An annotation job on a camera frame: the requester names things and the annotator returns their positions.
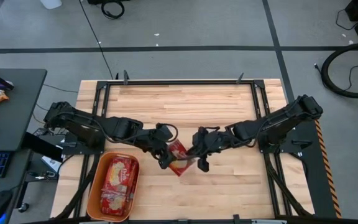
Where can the metal carabiner clip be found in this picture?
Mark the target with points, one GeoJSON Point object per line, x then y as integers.
{"type": "Point", "coordinates": [47, 175]}

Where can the orange plastic basket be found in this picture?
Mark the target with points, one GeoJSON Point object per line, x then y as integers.
{"type": "Point", "coordinates": [94, 186]}

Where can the white container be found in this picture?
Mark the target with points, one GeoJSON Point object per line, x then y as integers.
{"type": "Point", "coordinates": [51, 3]}

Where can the black frame post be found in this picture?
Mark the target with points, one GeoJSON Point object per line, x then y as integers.
{"type": "Point", "coordinates": [239, 78]}
{"type": "Point", "coordinates": [125, 77]}

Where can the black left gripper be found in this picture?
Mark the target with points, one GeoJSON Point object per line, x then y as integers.
{"type": "Point", "coordinates": [162, 140]}

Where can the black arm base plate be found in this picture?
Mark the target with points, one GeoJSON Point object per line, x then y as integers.
{"type": "Point", "coordinates": [82, 149]}
{"type": "Point", "coordinates": [297, 144]}

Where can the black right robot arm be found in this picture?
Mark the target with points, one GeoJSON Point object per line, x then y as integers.
{"type": "Point", "coordinates": [278, 121]}

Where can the black aluminium table frame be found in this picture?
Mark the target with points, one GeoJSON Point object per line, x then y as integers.
{"type": "Point", "coordinates": [179, 82]}

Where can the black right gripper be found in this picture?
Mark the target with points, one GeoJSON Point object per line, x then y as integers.
{"type": "Point", "coordinates": [208, 141]}

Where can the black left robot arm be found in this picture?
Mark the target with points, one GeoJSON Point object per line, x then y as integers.
{"type": "Point", "coordinates": [117, 127]}

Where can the black caster wheel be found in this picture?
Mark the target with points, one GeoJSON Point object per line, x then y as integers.
{"type": "Point", "coordinates": [23, 207]}

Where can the black desk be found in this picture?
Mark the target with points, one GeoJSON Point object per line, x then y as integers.
{"type": "Point", "coordinates": [14, 109]}

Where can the large black hoop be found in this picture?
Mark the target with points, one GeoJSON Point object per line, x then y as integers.
{"type": "Point", "coordinates": [324, 71]}

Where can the white card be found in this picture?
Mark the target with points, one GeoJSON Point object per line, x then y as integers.
{"type": "Point", "coordinates": [51, 163]}

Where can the black side platform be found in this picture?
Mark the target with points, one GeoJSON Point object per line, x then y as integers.
{"type": "Point", "coordinates": [315, 186]}

